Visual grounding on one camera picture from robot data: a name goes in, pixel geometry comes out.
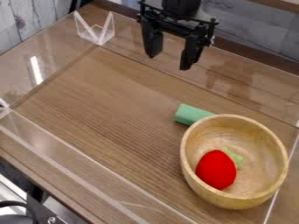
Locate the clear acrylic corner bracket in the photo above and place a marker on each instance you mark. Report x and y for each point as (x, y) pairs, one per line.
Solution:
(96, 34)

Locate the red plush strawberry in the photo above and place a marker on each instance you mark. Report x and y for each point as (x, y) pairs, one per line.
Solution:
(216, 168)

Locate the clear acrylic enclosure wall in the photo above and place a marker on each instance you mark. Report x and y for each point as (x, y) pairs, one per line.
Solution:
(88, 128)

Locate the light wooden bowl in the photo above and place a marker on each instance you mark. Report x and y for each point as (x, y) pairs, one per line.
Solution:
(264, 165)

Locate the black table clamp mount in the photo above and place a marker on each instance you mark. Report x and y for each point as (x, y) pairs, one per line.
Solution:
(45, 216)

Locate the green foam block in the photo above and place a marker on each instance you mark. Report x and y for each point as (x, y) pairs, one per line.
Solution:
(188, 115)

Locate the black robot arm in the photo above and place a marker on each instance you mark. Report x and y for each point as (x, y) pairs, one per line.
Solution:
(181, 18)

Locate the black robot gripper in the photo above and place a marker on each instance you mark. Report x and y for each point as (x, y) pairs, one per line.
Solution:
(179, 17)

